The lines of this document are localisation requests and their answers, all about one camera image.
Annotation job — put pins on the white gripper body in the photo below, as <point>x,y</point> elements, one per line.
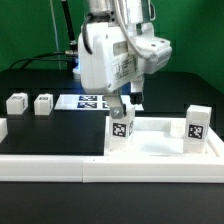
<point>112,63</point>

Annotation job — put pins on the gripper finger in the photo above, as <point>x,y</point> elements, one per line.
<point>137,86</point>
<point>117,108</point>

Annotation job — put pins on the white square table top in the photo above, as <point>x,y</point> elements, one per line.
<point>163,137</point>

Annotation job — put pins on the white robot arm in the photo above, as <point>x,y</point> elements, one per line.
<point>129,15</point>

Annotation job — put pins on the white sheet with markers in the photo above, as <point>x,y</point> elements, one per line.
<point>81,102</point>

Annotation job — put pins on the white U-shaped obstacle fence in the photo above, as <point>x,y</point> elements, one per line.
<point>106,168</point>

